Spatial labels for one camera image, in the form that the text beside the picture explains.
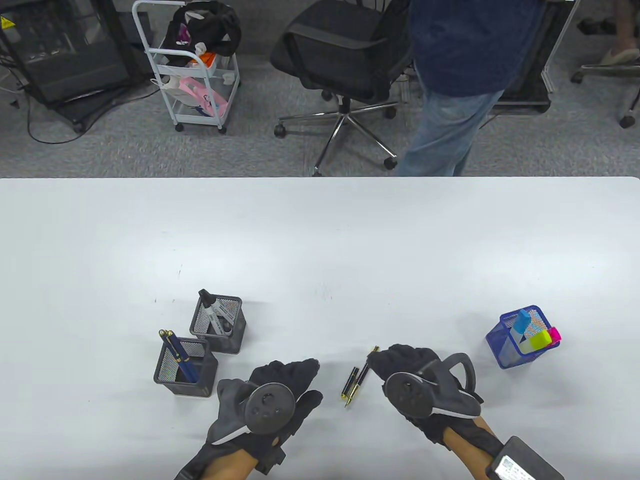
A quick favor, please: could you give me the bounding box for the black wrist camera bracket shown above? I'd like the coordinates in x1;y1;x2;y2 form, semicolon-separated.
255;435;287;475

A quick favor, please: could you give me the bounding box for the person's right forearm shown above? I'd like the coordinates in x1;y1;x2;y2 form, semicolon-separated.
442;417;503;480

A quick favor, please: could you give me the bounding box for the person's left hand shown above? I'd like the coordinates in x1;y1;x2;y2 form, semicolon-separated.
204;358;324;472

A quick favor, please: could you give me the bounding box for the black bag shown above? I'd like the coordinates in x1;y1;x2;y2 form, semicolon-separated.
167;0;242;57

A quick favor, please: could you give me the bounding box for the white plastic bag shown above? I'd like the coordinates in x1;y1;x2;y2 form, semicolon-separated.
159;74;187;107

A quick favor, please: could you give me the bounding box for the orange box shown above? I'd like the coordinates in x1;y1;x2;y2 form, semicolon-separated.
187;51;218;71

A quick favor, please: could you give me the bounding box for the beige slipper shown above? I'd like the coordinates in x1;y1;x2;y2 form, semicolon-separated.
599;47;640;67

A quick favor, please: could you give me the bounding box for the black forearm strap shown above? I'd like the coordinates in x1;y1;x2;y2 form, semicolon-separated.
465;420;506;458
174;444;212;480

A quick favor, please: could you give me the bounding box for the grey handheld controller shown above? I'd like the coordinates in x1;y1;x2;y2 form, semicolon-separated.
384;352;483;421
212;378;299;446

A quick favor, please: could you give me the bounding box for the blue mesh pen holder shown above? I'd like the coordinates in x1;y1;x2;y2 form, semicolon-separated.
485;305;562;371

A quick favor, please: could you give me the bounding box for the person's left forearm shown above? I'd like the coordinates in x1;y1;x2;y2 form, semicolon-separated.
205;447;261;480

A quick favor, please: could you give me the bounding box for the black mesh pen holder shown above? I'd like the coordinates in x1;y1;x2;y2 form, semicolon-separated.
153;336;219;399
189;293;247;356

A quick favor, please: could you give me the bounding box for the black fountain pen cap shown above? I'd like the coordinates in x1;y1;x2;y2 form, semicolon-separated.
341;366;361;400

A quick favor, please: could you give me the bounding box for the white rolling cart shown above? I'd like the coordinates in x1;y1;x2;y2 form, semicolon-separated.
131;0;242;135

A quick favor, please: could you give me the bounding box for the black power strip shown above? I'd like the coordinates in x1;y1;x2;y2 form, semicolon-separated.
577;17;621;36

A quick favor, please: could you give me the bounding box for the black office chair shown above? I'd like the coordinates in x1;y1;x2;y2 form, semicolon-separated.
571;62;640;129
270;0;416;177

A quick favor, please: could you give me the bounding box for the black gold fountain pen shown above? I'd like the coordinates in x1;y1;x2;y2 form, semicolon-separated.
344;345;381;410

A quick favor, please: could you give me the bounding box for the blue fountain pen cap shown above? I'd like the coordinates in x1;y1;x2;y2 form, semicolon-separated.
166;329;191;362

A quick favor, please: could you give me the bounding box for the pink bag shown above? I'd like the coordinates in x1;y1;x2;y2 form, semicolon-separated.
177;76;230;117

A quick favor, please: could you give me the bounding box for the person's right hand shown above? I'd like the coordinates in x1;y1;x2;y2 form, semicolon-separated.
366;344;494;447

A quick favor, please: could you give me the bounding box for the black forearm sensor box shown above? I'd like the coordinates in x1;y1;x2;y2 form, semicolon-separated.
486;436;566;480

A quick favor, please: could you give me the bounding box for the black mesh cabinet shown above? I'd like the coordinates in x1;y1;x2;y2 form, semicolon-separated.
0;0;153;133
487;0;577;117

